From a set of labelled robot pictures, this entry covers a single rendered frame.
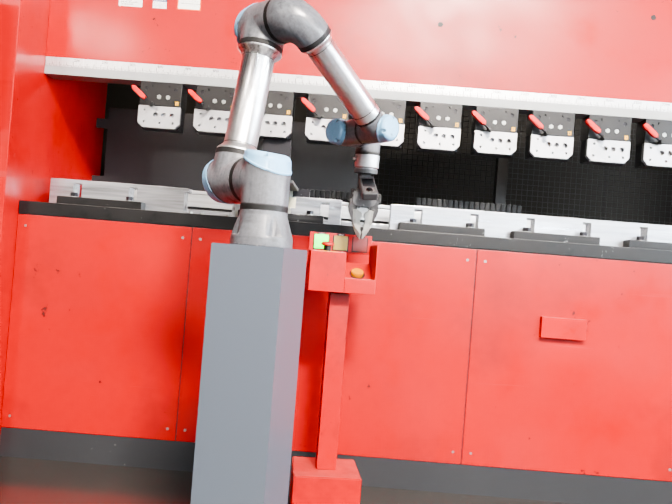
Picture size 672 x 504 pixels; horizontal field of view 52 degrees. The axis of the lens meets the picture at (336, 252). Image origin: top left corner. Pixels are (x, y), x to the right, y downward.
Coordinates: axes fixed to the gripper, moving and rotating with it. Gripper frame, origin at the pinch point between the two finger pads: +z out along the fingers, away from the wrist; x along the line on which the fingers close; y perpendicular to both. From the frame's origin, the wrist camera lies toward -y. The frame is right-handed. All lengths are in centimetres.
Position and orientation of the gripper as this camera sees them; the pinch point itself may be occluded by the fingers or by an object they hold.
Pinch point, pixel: (361, 234)
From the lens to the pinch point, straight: 210.9
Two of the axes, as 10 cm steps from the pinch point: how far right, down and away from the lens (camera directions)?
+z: -0.9, 9.9, 0.8
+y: -0.8, -0.8, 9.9
